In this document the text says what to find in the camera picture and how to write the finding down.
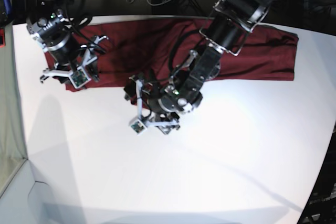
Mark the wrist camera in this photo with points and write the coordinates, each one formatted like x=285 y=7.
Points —
x=138 y=126
x=79 y=78

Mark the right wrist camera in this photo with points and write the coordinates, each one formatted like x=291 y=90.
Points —
x=79 y=78

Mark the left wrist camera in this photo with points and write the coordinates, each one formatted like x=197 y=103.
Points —
x=138 y=126

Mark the dark red t-shirt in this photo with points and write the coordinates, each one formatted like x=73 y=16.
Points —
x=143 y=45

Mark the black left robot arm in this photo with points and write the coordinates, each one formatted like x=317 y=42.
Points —
x=193 y=60

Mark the green cloth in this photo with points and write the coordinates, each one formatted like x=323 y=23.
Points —
x=13 y=149

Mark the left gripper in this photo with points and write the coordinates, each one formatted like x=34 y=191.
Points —
x=145 y=96

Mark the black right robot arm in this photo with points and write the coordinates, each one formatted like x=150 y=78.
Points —
x=47 y=18

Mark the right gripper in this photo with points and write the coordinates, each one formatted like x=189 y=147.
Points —
x=68 y=55

